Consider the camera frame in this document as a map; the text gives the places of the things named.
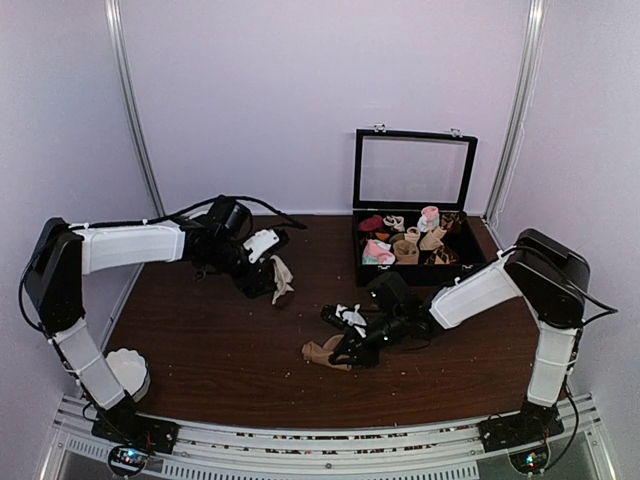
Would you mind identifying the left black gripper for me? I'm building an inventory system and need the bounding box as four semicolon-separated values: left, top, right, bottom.
202;237;278;300

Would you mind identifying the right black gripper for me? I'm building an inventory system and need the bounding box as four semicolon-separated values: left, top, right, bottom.
330;311;407;369

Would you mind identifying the cream and brown sock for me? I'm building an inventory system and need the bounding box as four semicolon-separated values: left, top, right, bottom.
271;255;295;308

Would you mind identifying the tan brown ribbed sock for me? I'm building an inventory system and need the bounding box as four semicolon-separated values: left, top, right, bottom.
301;334;352;371

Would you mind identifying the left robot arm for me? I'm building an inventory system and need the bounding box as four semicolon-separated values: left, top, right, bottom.
18;195;293;444

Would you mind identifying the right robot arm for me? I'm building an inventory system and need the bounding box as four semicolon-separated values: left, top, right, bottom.
321;228;591;442

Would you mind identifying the pink mint rolled sock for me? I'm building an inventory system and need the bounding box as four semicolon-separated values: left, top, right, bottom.
362;239;396;265

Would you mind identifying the dark red rolled sock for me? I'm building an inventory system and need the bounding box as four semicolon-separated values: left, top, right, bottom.
358;215;385;233

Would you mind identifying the tan rolled sock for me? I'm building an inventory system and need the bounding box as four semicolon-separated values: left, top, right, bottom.
390;227;421;265

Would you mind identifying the brown diamond rolled sock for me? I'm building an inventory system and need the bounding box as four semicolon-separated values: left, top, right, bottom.
425;245;459;265

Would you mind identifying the cream brown rolled sock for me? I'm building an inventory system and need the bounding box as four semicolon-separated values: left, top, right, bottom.
383;215;406;233

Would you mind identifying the beige rolled sock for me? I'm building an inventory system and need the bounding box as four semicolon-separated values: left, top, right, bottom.
418;227;447;251

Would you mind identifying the white scalloped bowl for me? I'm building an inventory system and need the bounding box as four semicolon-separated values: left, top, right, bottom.
106;348;151;403

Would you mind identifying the pink white rolled sock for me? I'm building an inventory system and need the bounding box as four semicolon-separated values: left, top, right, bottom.
417;205;440;233

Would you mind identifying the black storage box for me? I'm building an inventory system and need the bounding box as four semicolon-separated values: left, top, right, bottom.
352;210;495;287

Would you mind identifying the brown argyle rolled sock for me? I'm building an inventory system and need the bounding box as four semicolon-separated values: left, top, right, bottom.
440;211;467;235

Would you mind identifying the black glass box lid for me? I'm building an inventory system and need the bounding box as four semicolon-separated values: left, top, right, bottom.
352;124;478;211

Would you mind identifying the right round circuit board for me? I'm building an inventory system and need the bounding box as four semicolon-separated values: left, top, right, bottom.
509;445;550;476

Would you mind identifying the round circuit board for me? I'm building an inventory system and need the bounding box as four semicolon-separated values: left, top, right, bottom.
509;445;550;476
107;445;150;477

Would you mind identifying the left round circuit board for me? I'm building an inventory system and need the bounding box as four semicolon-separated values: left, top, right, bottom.
107;445;150;477

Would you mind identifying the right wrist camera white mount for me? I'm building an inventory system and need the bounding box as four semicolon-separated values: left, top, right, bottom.
335;304;368;338

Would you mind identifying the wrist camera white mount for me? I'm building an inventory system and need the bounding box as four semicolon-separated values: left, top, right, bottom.
242;229;280;264
335;304;368;338

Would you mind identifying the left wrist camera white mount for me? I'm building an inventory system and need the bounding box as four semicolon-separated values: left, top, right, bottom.
242;229;280;264

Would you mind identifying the front aluminium rail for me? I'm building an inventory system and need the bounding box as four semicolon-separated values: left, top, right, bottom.
39;392;616;480

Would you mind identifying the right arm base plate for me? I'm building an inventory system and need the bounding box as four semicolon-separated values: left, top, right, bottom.
478;412;565;452

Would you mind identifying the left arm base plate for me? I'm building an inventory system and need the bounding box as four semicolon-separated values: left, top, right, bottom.
91;416;179;454

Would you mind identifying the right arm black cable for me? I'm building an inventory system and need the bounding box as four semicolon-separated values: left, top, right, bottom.
514;244;619;326

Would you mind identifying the left aluminium frame post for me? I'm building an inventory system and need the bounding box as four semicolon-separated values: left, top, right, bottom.
103;0;169;224

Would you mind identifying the aluminium frame post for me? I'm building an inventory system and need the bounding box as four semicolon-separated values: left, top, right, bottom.
103;0;169;224
484;0;547;228

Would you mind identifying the right aluminium frame post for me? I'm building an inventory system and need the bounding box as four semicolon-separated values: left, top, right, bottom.
484;0;547;228

